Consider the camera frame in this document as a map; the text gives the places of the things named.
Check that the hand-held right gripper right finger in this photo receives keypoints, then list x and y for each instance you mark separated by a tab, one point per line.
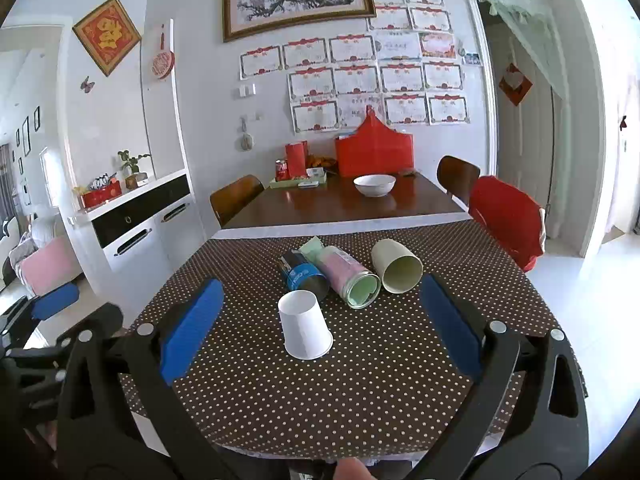
450	330

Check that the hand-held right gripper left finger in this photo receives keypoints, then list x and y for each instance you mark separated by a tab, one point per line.
192	330

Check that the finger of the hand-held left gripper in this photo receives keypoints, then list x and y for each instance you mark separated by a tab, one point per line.
102	317
55	301

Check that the beige cup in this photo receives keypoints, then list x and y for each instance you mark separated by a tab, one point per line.
395	270

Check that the white paper cup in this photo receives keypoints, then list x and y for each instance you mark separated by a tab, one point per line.
305	327

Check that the pink and green cup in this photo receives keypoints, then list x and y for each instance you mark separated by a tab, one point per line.
350	277

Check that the blue and black cup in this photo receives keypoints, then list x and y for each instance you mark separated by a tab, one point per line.
302	276

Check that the person's right hand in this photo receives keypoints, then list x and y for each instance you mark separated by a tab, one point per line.
351	470

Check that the pink cushioned sofa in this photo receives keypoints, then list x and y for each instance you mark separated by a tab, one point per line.
47	265

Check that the brown polka-dot tablecloth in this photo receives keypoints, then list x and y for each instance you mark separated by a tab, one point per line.
375	390

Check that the white and black sideboard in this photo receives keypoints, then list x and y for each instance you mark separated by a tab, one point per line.
145	225

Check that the red box with flowers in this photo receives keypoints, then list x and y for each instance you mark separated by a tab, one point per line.
100	195

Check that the brown wooden chair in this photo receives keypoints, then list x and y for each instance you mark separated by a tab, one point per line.
456	175
232	200

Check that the green paper packet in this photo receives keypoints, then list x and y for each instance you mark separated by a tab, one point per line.
311	249

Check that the potted green plant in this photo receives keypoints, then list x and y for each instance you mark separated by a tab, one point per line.
132	167

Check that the white bowl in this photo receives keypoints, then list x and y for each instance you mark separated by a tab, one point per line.
374	185

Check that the green tray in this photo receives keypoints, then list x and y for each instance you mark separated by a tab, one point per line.
287	183

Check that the red soda can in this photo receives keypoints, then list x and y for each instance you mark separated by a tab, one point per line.
282	170

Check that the white remote control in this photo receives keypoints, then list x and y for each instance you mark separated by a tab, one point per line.
308	185

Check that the large red gift bag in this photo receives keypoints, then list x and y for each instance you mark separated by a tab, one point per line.
374	152

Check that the small red box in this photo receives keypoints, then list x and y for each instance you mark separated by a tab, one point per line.
296	159

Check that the orange snack bag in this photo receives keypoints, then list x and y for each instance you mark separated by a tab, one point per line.
321	161

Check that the red diamond door decoration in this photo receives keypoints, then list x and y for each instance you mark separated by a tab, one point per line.
515	85

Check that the round red hanging ornament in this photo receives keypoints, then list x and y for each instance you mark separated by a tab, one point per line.
162	64

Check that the white lace door curtain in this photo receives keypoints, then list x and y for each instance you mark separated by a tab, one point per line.
520	15

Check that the black picture frame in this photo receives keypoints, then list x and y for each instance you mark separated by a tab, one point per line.
26	136
36	116

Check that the hanging oval wall ornament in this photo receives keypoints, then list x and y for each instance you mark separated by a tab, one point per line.
245	141

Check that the butterfly wall decal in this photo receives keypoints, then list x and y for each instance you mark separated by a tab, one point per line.
87	84

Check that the white light switch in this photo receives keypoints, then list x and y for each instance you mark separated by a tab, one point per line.
246	90

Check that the group of wall certificates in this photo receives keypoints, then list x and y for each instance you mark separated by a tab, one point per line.
357	77

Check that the red diamond wall frame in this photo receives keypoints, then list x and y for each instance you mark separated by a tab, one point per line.
106	35

